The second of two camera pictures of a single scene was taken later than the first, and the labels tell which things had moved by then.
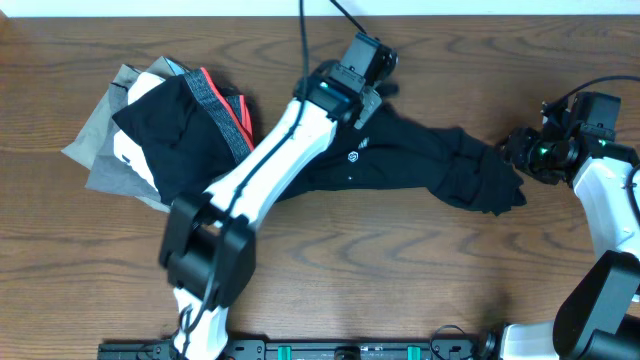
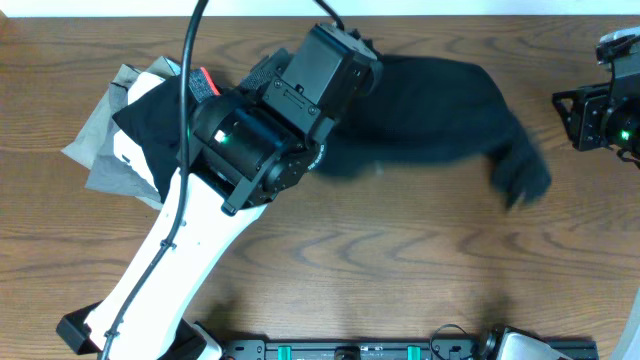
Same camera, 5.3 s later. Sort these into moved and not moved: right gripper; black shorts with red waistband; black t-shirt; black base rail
Moved: right gripper; black t-shirt
Not moved: black base rail; black shorts with red waistband
